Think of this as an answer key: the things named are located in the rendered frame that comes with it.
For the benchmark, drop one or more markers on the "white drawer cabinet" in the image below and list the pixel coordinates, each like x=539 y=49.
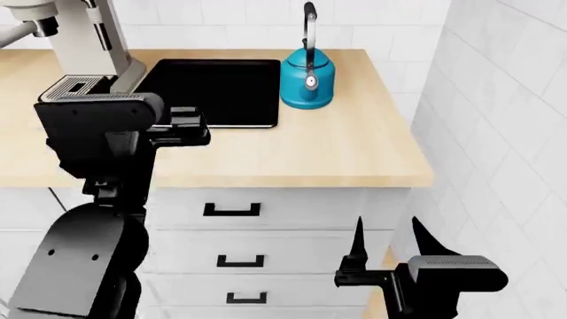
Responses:
x=283 y=239

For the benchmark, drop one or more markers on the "silver perforated drip tray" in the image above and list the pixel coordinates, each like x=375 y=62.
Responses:
x=71 y=87

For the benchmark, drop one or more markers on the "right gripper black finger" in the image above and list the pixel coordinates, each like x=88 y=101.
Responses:
x=427 y=242
x=358 y=256

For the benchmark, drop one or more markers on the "white drawer front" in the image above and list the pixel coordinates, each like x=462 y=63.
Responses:
x=310 y=209
x=301 y=292
x=301 y=252

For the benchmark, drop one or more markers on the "white espresso coffee machine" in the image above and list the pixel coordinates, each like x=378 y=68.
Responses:
x=84 y=40

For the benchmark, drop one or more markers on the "black cooktop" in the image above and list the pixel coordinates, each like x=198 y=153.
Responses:
x=212 y=93

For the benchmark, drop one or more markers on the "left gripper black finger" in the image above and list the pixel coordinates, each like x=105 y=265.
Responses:
x=186 y=116

